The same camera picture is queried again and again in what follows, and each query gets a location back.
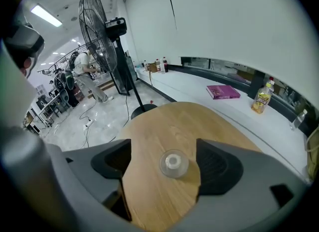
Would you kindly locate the clear water bottle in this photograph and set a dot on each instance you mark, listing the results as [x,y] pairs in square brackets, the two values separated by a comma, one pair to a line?
[298,120]

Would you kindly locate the small clear container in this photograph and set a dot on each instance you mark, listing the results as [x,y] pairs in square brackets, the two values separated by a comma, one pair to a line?
[174,164]

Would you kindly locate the grey device with red buttons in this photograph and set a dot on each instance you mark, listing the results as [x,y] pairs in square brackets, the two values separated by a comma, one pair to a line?
[23,41]

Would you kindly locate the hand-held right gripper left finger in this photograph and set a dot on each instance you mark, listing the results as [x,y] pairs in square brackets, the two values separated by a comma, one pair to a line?
[109,161]

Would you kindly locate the ceiling light panel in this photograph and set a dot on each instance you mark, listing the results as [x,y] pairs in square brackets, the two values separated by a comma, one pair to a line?
[46,15]

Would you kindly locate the white power strip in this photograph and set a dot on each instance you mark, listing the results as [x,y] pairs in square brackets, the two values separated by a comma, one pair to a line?
[89,123]

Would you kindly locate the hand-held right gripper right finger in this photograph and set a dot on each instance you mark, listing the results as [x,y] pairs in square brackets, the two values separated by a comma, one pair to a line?
[224,171]

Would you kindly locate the yellow drink bottle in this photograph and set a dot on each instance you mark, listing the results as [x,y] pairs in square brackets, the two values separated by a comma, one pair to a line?
[261,100]

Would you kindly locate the purple book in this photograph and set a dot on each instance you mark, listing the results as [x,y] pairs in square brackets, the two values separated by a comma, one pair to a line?
[223,91]

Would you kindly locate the brown cardboard box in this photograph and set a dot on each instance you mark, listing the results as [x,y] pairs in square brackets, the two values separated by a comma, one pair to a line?
[152,68]

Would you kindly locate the black display cabinet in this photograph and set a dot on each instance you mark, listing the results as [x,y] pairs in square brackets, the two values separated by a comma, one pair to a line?
[129,70]

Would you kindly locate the black pedestal fan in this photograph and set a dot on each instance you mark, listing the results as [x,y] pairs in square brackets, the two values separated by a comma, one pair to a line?
[95,31]

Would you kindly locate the dark drink bottle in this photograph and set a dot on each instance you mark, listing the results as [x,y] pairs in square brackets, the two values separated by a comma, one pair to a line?
[165,66]

